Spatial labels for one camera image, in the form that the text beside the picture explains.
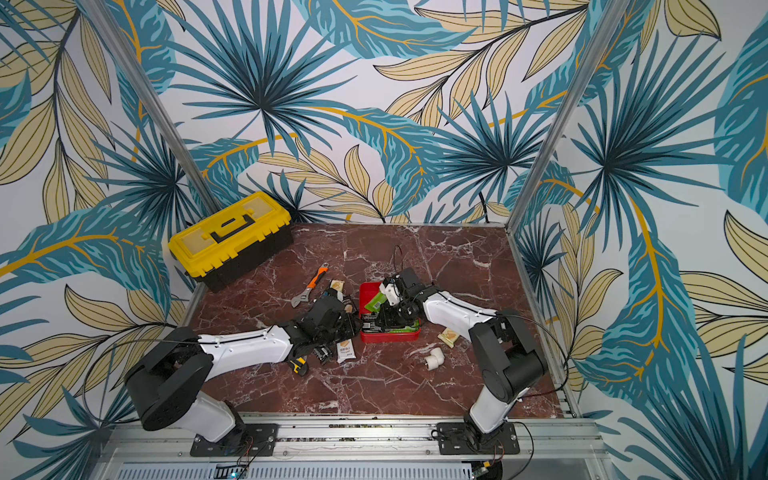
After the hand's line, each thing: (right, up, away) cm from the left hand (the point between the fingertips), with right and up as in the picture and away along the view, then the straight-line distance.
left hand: (360, 327), depth 87 cm
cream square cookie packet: (+26, -3, +3) cm, 27 cm away
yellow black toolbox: (-40, +25, +5) cm, 48 cm away
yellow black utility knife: (-17, -9, -3) cm, 20 cm away
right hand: (+5, +1, +3) cm, 6 cm away
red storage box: (+1, +8, +14) cm, 16 cm away
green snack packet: (+4, +5, +9) cm, 11 cm away
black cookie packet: (-11, -7, -1) cm, 13 cm away
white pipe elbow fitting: (+22, -8, -3) cm, 23 cm away
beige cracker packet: (-9, +11, +16) cm, 21 cm away
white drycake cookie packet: (-4, -7, 0) cm, 8 cm away
